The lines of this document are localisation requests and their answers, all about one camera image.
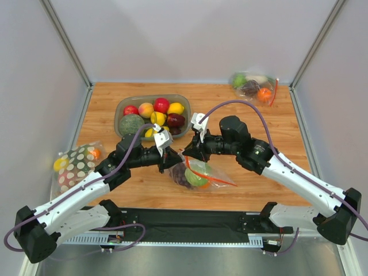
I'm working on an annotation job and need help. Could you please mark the clear zip bag orange seal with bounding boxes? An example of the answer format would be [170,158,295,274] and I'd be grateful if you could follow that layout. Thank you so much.
[166,152,237,192]

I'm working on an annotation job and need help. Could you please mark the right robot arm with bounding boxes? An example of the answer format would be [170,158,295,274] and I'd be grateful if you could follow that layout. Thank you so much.
[183,113,362,245]

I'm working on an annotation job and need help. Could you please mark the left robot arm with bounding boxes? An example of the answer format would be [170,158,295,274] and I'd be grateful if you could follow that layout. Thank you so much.
[12,130,182,263]

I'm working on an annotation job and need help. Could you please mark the fake purple grapes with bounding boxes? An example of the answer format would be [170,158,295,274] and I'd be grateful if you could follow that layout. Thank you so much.
[171,163,190,189]

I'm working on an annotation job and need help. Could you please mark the fake dark plum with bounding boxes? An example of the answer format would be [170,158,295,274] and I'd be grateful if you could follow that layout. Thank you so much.
[170,127,182,136]

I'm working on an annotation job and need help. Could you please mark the fake green cabbage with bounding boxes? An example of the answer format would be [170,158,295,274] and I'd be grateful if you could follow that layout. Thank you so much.
[185,168,208,187]

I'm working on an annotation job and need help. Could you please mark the fake yellow banana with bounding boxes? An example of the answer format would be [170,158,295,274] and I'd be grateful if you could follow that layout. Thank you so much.
[144,126,169,138]

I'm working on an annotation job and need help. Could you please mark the fake dark red apple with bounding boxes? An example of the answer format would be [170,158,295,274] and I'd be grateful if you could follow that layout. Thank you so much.
[166,113,186,128]

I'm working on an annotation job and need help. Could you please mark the fake orange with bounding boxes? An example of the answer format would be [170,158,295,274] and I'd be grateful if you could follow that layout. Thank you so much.
[200,182,210,189]

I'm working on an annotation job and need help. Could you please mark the fake yellow pepper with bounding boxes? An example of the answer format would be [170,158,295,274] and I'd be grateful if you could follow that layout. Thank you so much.
[150,112,167,126]

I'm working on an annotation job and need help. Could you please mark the fake yellow lemon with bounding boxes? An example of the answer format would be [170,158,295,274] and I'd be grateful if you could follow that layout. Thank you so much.
[167,102,185,115]

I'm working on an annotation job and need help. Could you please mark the fake green melon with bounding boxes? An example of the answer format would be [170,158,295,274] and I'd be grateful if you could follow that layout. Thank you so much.
[118,114,145,136]

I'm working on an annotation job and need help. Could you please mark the fake peach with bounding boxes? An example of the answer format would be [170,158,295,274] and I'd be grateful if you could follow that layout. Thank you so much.
[138,102,154,118]

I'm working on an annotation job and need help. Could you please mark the fake red pomegranate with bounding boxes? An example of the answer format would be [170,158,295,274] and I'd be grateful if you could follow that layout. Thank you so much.
[153,97,170,114]

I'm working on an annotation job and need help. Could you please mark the far zip bag with food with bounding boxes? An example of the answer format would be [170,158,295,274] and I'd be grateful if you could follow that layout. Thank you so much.
[229,71,279,106]

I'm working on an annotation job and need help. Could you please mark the zip bag with food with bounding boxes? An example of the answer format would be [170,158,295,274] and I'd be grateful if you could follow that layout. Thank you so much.
[51,141,106,198]
[229,71,279,106]

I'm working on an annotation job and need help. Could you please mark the left zip bag with food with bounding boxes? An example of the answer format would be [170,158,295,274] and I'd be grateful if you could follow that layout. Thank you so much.
[51,141,106,198]

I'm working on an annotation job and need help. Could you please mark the grey plastic fruit bowl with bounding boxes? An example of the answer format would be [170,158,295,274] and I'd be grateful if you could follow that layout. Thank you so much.
[114,94,193,141]

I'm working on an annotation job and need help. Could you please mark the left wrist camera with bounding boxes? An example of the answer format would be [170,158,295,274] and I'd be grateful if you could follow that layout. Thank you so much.
[154,129,173,157]

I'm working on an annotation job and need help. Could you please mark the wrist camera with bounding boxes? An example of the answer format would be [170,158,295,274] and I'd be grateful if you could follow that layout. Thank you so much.
[190,113,208,143]
[154,129,173,157]

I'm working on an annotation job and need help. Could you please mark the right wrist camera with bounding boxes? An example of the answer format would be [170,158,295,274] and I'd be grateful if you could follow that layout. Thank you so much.
[190,113,208,143]

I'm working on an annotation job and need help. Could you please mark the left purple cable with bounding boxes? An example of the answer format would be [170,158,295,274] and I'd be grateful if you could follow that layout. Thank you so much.
[3,122,162,261]

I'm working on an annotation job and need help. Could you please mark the purple cable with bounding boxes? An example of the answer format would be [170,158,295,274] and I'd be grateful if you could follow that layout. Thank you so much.
[202,99,368,256]
[3,122,162,261]

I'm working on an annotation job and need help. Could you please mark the white slotted cable duct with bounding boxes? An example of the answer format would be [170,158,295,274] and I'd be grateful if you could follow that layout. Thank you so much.
[63,232,281,248]

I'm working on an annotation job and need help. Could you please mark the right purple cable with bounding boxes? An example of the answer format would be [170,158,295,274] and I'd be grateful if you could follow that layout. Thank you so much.
[202,99,368,256]

